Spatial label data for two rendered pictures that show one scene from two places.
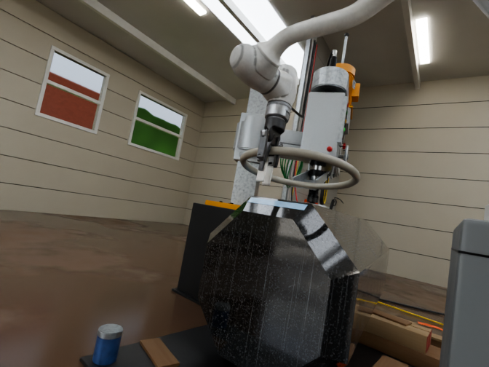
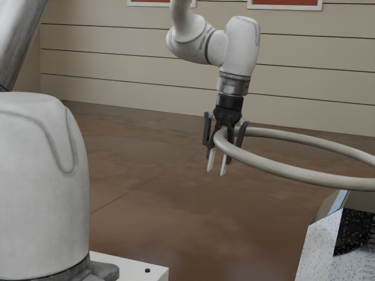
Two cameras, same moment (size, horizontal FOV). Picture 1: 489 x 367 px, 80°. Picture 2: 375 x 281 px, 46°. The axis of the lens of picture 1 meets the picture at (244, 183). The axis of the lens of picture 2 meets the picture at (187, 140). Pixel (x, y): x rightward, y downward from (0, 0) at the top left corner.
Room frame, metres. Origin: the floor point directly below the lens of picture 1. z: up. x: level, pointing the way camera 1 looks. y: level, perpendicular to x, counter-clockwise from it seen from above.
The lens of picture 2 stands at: (0.62, -1.25, 1.21)
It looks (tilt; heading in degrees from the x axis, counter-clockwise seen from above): 12 degrees down; 76
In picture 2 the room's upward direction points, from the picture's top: 3 degrees clockwise
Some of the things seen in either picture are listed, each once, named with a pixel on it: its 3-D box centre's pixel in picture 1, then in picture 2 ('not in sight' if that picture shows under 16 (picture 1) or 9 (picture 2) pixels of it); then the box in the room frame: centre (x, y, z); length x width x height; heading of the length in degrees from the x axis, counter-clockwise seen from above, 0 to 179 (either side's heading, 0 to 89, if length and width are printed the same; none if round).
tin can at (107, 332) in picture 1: (108, 344); not in sight; (1.32, 0.46, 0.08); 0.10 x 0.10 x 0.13
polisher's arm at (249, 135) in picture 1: (276, 143); not in sight; (2.47, -0.22, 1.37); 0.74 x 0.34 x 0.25; 84
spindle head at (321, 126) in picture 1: (323, 135); not in sight; (1.88, -0.46, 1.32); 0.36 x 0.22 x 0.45; 160
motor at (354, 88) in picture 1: (340, 91); not in sight; (2.41, -0.68, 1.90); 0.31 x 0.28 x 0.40; 70
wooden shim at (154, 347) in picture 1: (158, 352); not in sight; (1.43, 0.26, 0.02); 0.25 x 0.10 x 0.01; 37
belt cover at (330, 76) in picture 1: (332, 108); not in sight; (2.13, -0.56, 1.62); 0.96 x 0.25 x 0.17; 160
